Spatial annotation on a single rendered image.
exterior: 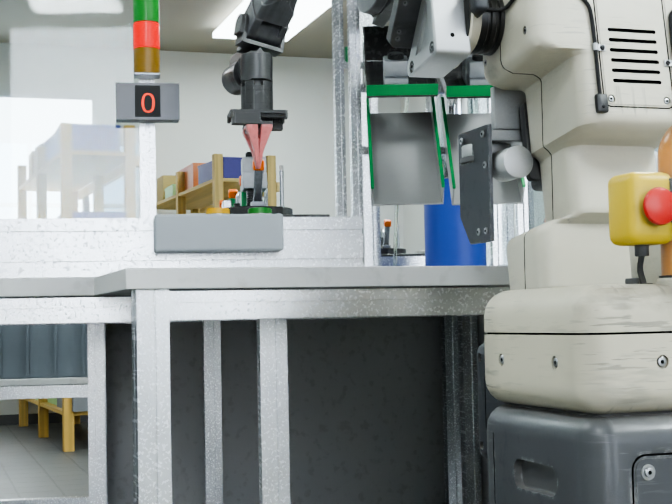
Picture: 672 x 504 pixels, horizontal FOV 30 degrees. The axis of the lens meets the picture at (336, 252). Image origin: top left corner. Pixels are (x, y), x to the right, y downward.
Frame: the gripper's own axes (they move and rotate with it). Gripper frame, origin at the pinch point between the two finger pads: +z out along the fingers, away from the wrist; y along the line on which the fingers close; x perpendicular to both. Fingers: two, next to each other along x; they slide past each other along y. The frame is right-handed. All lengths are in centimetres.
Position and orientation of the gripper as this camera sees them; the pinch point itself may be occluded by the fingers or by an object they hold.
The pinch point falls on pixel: (257, 164)
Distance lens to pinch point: 222.2
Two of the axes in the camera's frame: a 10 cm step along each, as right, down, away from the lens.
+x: 1.8, -1.0, -9.8
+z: 0.2, 10.0, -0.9
